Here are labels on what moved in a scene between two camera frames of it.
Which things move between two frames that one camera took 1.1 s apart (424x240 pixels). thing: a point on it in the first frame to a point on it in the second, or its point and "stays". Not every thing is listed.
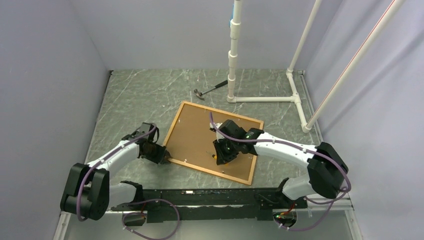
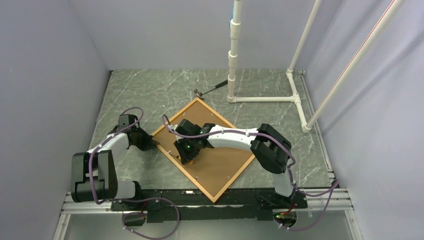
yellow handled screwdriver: (215, 158) to (190, 162)
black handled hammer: (199, 94) stays
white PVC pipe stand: (295, 97) stays
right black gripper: (222, 158) to (185, 156)
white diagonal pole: (391, 10) stays
